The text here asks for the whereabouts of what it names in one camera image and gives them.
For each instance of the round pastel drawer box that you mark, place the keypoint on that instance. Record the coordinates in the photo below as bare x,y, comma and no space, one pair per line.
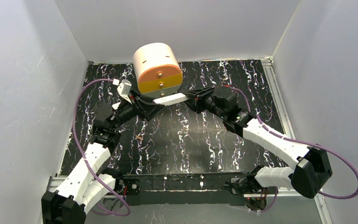
158,73

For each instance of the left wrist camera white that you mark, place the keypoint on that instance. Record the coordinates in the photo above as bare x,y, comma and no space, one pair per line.
124,90

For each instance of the aluminium frame rail front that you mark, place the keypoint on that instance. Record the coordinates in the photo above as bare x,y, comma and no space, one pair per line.
197,183

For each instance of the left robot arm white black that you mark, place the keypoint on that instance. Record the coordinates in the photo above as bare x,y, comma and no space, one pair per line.
89,182

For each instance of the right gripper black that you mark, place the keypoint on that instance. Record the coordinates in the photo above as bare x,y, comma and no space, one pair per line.
198,99

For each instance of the aluminium frame rail right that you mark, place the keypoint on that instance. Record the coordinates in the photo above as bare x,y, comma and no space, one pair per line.
270,75

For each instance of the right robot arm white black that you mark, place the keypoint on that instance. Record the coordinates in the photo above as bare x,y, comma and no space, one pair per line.
308,168

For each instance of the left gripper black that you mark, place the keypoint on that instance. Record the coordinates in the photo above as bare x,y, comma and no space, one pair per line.
135,105

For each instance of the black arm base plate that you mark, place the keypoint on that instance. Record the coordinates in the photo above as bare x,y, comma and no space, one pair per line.
232,197

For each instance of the white remote control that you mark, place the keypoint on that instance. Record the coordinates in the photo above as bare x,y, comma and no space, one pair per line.
171,99

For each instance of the aluminium frame rail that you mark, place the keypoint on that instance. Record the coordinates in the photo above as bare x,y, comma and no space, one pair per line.
270,75
197,183

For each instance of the black marble pattern mat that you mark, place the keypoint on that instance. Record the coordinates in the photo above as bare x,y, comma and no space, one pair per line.
178,140

